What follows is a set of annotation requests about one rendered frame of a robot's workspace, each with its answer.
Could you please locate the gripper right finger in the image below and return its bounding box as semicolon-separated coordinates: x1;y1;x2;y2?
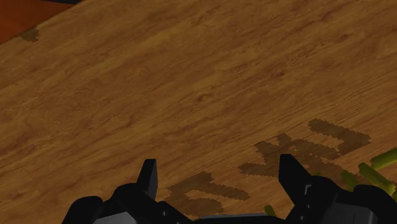
278;153;397;224

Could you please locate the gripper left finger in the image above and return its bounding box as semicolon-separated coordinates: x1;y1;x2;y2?
61;158;193;224

